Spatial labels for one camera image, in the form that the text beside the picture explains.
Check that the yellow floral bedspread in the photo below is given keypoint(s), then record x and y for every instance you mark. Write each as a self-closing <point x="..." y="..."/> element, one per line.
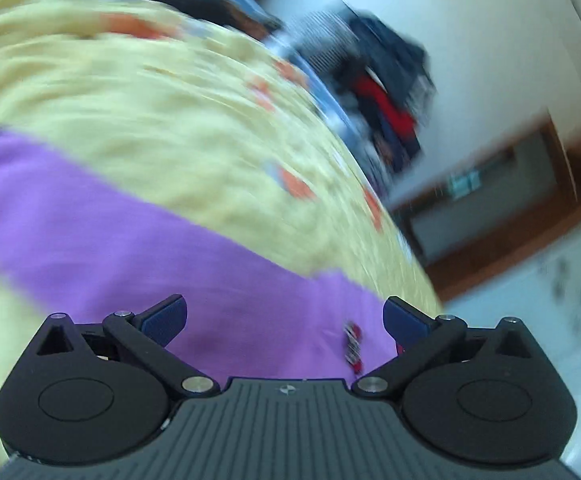
<point x="135" y="95"/>

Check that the blue striped cloth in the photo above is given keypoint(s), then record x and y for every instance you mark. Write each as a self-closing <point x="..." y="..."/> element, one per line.
<point x="320" y="85"/>

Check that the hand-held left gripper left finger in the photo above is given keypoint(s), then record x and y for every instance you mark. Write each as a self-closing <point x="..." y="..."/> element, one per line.
<point x="166" y="316"/>

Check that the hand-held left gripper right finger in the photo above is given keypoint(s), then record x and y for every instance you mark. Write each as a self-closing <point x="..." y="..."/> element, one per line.
<point x="403" y="321"/>

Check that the purple shirt with red trim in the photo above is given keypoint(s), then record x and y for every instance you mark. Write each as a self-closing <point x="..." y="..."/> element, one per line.
<point x="135" y="240"/>

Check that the wooden door frame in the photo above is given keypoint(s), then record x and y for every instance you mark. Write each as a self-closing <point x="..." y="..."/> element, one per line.
<point x="500" y="240"/>

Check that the pile of dark clothes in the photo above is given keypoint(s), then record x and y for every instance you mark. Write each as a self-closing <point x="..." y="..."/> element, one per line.
<point x="388" y="90"/>

